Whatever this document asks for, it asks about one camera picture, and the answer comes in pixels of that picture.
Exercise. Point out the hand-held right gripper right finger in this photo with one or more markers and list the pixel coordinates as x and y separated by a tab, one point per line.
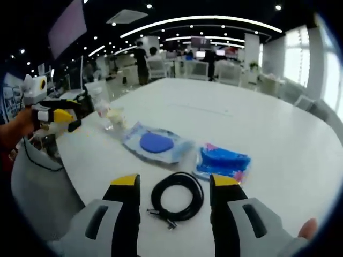
227	227

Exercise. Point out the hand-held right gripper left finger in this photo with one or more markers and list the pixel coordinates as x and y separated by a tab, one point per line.
118	227

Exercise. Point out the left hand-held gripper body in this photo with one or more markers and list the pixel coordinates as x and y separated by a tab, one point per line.
33	89

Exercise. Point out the clear plastic bottle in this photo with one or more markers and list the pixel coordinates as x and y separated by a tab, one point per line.
101	115

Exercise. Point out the cream paper cup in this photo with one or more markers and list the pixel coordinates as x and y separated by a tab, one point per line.
118	117

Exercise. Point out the thick blue packet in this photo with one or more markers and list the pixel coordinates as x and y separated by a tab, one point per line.
222	160

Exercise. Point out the packet with blue disc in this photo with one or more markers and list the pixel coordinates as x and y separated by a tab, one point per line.
155	142

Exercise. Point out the person's right hand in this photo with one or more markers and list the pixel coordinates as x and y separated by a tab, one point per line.
308	228

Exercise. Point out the white stand tray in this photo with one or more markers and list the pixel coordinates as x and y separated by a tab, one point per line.
73	94

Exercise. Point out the blue display board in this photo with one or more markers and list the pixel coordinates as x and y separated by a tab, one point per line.
12	96

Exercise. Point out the white pole stand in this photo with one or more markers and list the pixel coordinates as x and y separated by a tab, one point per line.
81	73

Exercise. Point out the white cabinet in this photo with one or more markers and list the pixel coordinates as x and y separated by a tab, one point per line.
97	92

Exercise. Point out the large hanging screen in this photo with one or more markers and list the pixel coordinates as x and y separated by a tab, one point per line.
67	29

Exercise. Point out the person's red clothing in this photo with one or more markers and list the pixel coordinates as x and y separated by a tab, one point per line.
4	160

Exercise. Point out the grey chair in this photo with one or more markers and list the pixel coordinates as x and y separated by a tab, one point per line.
45	192

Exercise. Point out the white mesh chair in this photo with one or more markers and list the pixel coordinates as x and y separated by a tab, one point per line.
158	69

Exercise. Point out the white table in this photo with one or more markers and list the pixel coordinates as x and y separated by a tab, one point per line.
241	120

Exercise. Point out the ceiling air conditioner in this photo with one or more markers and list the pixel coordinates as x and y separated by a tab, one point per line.
127	16

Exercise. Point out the small hanging screen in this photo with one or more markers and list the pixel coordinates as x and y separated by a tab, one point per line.
201	41

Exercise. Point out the green potted plant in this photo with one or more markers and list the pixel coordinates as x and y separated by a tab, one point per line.
253	66

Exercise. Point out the curved ceiling light strip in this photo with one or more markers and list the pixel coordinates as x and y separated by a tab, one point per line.
201	18

